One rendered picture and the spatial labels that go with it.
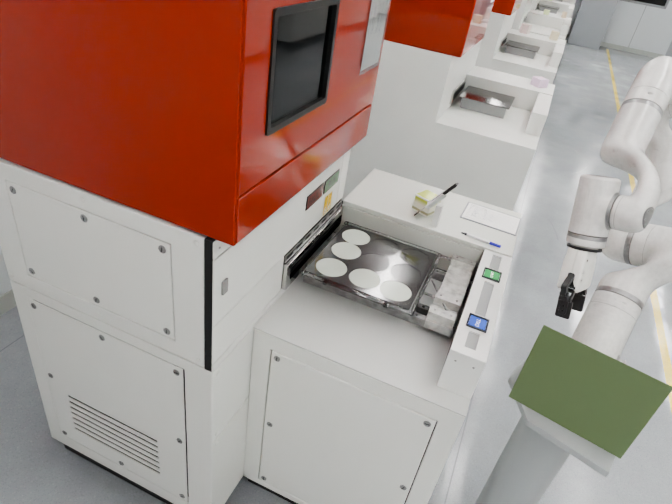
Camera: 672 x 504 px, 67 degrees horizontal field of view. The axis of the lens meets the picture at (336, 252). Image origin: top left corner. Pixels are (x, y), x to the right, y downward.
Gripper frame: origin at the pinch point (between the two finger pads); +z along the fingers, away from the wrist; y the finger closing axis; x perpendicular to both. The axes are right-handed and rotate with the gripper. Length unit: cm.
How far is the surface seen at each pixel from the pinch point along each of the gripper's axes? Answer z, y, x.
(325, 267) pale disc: 8, 9, -71
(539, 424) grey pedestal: 32.6, -3.3, -1.6
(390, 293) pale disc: 11, 1, -51
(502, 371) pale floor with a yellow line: 76, -120, -57
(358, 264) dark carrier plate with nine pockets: 7, -1, -66
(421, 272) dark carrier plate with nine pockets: 7, -16, -51
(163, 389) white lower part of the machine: 41, 56, -84
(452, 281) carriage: 9, -24, -44
